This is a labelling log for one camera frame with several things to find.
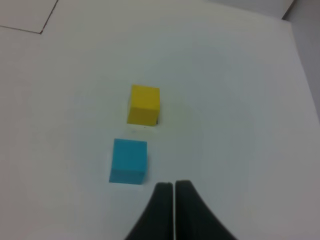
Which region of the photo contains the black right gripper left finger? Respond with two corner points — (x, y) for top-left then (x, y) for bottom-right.
(126, 182), (174, 240)

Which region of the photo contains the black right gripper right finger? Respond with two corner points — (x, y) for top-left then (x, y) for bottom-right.
(175, 180), (235, 240)

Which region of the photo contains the blue cube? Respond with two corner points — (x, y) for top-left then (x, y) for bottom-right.
(109, 138), (148, 185)

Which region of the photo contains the yellow cube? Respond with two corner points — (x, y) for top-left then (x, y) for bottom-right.
(127, 84), (160, 127)

